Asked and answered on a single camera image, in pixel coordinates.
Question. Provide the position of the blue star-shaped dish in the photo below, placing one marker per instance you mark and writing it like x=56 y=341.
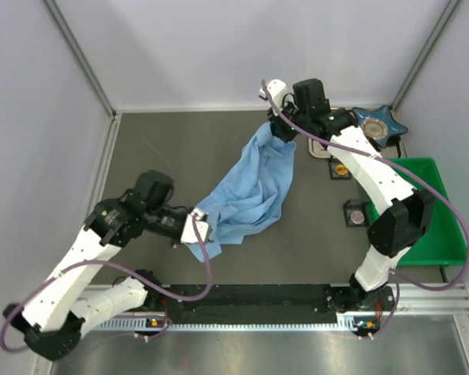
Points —
x=379 y=125

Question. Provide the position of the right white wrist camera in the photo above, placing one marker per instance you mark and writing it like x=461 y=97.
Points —
x=277 y=90

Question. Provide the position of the green plastic bin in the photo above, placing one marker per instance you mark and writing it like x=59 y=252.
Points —
x=422 y=222

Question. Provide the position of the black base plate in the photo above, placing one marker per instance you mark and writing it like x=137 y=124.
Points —
x=267 y=304

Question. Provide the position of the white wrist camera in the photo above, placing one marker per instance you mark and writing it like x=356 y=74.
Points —
x=277 y=90
x=195 y=228

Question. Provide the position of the black box gold brooch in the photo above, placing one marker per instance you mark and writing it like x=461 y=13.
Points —
x=338 y=170

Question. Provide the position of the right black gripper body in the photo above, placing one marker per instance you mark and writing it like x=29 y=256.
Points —
x=280 y=130

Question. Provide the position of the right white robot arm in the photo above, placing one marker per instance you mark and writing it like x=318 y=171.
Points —
x=307 y=110

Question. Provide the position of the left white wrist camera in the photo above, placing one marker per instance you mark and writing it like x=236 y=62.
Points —
x=195 y=228

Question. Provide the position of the light blue shirt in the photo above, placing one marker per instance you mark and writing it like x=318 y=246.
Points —
x=250 y=197

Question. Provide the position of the metal tray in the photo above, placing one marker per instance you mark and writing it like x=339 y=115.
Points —
x=317 y=150

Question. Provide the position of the aluminium front rail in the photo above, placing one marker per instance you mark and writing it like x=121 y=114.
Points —
x=408 y=301

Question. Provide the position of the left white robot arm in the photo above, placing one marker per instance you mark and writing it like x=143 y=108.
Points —
x=86 y=289

